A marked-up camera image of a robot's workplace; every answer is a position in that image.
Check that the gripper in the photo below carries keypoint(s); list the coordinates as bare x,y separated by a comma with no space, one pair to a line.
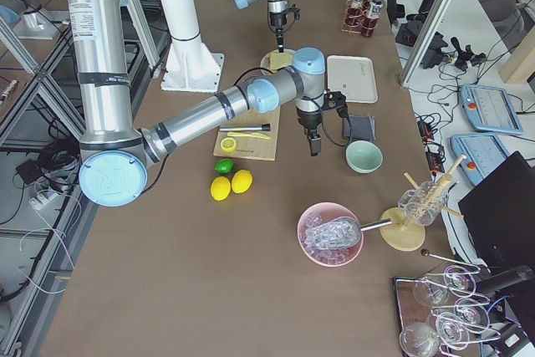
277,20
306,119

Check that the bread slice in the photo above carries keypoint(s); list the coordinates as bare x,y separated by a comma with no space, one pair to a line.
281,59

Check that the white round plate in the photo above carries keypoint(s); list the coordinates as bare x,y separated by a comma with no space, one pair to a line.
267,60

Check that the cream rabbit tray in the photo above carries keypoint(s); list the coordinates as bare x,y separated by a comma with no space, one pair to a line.
353,76

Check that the grey folded cloth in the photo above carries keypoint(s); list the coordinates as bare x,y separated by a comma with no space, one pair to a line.
359,128

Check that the green bowl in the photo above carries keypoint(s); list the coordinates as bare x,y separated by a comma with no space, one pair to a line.
363,156

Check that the wooden cutting board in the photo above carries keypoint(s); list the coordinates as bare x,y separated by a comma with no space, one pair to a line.
248,147

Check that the right tea bottle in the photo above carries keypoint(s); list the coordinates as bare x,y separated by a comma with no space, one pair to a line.
354,15

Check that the pink ice bowl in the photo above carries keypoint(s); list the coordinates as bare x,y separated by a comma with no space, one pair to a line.
307,231

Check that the yellow plastic knife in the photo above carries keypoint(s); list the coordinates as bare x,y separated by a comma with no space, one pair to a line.
256,135

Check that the upper whole lemon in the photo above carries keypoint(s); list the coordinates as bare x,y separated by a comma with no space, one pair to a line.
241,181

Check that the whole lemon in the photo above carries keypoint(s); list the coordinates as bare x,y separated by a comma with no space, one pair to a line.
241,181
220,188

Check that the lemon half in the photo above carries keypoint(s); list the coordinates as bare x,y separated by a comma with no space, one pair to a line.
228,144

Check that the front tea bottle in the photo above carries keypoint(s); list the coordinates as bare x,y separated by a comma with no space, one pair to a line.
371,18

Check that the green lime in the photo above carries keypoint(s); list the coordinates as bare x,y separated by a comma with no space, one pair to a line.
224,166

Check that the steel ice scoop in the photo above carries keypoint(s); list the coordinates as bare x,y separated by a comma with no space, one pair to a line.
345,232

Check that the lower whole lemon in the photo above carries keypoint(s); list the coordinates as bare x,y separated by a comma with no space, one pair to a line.
220,188

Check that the glass mug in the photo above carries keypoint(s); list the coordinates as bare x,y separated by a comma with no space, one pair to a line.
424,204

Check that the wooden mug tree stand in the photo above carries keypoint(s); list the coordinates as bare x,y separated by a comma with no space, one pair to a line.
405,235

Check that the black monitor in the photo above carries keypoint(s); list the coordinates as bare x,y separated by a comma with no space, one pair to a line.
499,214

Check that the wine glass rack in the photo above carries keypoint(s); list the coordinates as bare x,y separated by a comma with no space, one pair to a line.
458,314

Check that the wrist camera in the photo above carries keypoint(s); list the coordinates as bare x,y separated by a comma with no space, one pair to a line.
295,11
336,100

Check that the copper wire bottle rack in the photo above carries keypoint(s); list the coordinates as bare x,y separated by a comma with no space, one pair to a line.
365,7

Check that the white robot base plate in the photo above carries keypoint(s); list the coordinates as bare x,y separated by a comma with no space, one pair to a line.
191,67

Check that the aluminium frame post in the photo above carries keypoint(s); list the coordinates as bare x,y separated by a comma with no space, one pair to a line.
430,26

